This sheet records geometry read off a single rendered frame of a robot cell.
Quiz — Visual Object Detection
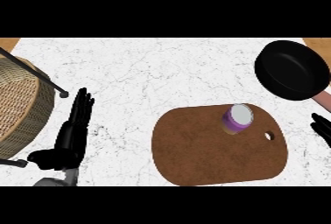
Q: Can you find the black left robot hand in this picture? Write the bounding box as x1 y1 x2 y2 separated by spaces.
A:
26 87 97 172

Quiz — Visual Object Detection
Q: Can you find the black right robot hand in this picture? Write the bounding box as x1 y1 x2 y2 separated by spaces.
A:
309 112 331 148

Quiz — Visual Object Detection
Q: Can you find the purple can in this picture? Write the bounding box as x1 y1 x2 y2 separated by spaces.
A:
222 103 255 136

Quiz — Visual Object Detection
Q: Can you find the brown wooden cutting board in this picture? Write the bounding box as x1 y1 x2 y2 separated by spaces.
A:
150 103 290 186

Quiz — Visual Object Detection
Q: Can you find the wicker basket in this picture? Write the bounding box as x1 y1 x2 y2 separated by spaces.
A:
0 56 58 160

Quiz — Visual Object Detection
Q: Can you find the black pan with pink handle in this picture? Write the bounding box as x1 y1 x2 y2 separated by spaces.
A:
253 39 331 113

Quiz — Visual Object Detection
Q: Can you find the black metal basket frame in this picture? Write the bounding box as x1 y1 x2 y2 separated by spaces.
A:
0 47 70 169

